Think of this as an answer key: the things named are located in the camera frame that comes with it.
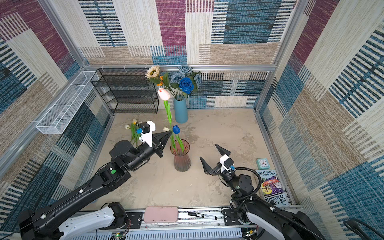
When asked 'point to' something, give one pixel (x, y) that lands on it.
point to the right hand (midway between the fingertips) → (208, 151)
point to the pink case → (160, 214)
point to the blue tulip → (176, 129)
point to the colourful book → (272, 188)
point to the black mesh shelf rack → (127, 90)
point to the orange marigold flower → (161, 78)
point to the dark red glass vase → (180, 148)
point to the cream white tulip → (166, 129)
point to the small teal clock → (262, 163)
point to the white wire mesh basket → (58, 118)
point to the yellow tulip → (134, 121)
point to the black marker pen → (204, 215)
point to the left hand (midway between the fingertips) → (170, 130)
